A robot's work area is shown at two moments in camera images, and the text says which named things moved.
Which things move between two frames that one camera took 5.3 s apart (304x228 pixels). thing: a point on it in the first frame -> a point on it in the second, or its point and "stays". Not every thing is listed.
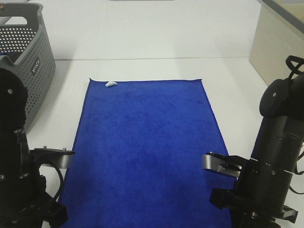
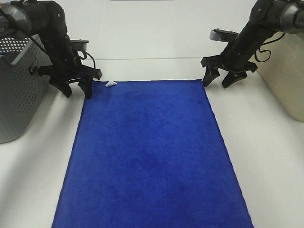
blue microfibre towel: [137, 159] stays
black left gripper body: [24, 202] -> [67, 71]
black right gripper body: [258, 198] -> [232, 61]
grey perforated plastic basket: [26, 47] stays
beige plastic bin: [279, 33] stays
